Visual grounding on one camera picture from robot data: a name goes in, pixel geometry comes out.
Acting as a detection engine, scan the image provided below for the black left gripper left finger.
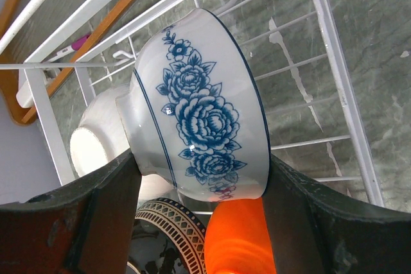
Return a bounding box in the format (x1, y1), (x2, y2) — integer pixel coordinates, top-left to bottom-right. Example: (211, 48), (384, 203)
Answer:
(1, 150), (142, 273)

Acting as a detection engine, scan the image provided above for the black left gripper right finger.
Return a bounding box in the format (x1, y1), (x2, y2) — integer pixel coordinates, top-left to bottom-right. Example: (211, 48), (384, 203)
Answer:
(263, 156), (410, 273)

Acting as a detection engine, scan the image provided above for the orange bowl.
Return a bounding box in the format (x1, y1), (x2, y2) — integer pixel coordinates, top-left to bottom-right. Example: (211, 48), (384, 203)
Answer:
(204, 198), (277, 274)

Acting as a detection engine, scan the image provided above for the black glazed patterned bowl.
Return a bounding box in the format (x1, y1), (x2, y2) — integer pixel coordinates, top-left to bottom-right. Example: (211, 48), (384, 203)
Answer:
(126, 198), (207, 274)

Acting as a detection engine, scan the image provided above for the blue patterned white bowl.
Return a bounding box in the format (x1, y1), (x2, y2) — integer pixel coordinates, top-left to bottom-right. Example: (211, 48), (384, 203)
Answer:
(116, 8), (270, 202)

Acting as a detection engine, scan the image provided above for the wooden shelf rack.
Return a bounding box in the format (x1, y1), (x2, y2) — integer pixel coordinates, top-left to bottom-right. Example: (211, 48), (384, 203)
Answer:
(0, 0), (168, 126)

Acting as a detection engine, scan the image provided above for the white box on shelf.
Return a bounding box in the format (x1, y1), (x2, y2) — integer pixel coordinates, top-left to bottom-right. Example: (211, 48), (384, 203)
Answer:
(15, 68), (62, 108)

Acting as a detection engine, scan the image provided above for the pink handled tool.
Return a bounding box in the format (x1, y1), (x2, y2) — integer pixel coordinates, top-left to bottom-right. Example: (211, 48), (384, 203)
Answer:
(46, 33), (91, 63)

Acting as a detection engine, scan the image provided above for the white wire dish rack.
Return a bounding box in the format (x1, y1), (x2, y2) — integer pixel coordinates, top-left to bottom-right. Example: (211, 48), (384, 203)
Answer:
(5, 0), (388, 206)

